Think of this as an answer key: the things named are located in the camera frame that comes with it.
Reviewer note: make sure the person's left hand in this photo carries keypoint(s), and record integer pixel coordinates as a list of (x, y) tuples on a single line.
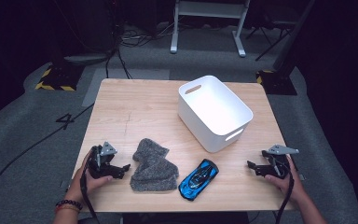
[(85, 183)]

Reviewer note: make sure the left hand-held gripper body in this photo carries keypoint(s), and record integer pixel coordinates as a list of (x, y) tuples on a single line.
[(101, 166)]

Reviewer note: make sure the grey tape strip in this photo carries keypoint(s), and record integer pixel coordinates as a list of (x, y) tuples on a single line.
[(65, 184), (301, 177)]

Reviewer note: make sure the black base with yellow stripes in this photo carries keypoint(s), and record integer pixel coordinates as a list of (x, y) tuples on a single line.
[(60, 77), (276, 82)]

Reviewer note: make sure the white metal stand frame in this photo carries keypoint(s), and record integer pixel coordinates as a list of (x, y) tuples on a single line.
[(209, 9)]

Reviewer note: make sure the grey fuzzy cloth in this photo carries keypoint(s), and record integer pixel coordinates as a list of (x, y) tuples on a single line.
[(154, 169)]

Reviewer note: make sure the white plastic storage bin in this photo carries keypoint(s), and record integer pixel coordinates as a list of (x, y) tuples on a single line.
[(214, 109)]

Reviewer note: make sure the blue and black toy car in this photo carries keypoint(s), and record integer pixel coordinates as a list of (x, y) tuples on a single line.
[(199, 180)]

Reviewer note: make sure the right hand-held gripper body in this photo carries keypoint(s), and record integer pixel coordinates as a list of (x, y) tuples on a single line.
[(278, 166)]

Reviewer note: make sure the person's right hand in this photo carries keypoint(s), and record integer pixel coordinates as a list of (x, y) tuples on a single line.
[(292, 186)]

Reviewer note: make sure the black slanted pole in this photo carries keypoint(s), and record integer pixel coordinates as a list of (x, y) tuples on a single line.
[(292, 37)]

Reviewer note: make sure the black tripod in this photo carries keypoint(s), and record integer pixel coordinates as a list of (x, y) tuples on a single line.
[(270, 40)]

